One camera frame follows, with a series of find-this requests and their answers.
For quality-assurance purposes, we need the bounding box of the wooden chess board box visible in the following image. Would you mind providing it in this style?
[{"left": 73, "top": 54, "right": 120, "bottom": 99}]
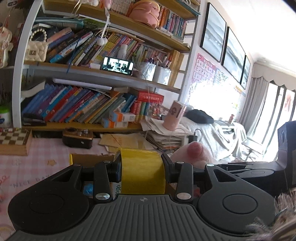
[{"left": 0, "top": 128, "right": 33, "bottom": 156}]

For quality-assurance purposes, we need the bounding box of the black cap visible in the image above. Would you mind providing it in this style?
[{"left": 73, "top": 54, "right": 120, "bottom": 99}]
[{"left": 185, "top": 109, "right": 214, "bottom": 124}]

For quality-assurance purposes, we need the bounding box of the blue wrapper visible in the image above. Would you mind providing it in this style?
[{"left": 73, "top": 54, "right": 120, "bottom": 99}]
[{"left": 83, "top": 183, "right": 93, "bottom": 198}]

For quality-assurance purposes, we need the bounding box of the pink cup holder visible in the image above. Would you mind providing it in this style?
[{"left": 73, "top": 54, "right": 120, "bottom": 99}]
[{"left": 163, "top": 100, "right": 186, "bottom": 131}]

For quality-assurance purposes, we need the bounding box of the pink checkered tablecloth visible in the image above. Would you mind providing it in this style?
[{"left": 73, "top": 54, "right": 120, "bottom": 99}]
[{"left": 1, "top": 138, "right": 108, "bottom": 240}]

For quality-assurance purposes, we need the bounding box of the white bookshelf unit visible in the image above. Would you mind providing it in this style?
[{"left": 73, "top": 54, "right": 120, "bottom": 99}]
[{"left": 12, "top": 1, "right": 200, "bottom": 130}]

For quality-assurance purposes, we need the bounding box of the yellow cardboard box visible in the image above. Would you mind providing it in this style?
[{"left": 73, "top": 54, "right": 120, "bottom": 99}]
[{"left": 69, "top": 154, "right": 114, "bottom": 168}]

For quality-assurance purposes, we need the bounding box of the gold tape roll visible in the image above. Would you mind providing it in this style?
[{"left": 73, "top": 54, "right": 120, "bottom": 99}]
[{"left": 111, "top": 148, "right": 166, "bottom": 196}]

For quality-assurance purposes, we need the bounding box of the pink plush pig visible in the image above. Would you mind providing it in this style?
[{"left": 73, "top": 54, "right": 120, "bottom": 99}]
[{"left": 170, "top": 142, "right": 218, "bottom": 169}]

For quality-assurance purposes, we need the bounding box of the white quilted handbag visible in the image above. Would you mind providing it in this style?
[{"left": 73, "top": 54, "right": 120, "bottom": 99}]
[{"left": 25, "top": 28, "right": 49, "bottom": 62}]

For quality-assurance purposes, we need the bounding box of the black brown device case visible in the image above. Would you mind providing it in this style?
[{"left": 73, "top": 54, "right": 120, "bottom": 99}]
[{"left": 62, "top": 128, "right": 93, "bottom": 149}]

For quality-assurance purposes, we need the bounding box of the orange white medicine box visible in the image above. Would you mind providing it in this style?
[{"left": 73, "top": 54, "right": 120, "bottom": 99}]
[{"left": 109, "top": 111, "right": 136, "bottom": 122}]

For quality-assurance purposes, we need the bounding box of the white green lidded jar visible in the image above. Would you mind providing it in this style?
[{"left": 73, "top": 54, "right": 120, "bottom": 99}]
[{"left": 0, "top": 104, "right": 12, "bottom": 128}]

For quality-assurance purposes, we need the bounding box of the phone on shelf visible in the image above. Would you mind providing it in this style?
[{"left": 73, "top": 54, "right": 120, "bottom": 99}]
[{"left": 101, "top": 57, "right": 134, "bottom": 76}]

